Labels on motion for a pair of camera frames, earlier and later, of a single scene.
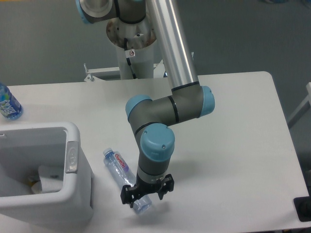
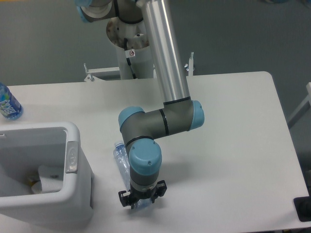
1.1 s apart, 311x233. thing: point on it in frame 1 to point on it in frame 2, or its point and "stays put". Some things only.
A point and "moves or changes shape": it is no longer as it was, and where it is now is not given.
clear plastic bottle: (118, 164) moves or changes shape
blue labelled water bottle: (10, 108) stays put
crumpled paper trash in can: (36, 187) stays put
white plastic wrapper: (51, 177) stays put
